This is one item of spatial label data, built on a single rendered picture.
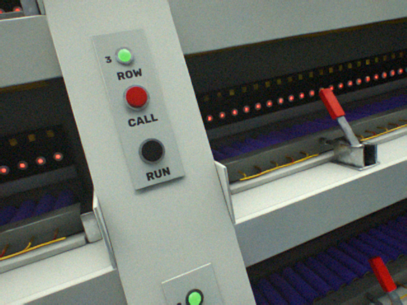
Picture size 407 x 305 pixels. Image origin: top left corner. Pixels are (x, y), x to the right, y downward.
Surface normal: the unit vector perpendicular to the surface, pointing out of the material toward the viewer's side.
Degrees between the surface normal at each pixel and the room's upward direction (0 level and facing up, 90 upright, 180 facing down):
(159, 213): 90
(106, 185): 90
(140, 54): 90
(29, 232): 108
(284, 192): 18
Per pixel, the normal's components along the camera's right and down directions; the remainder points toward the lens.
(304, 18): 0.34, 0.20
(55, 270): -0.18, -0.94
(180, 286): 0.27, -0.10
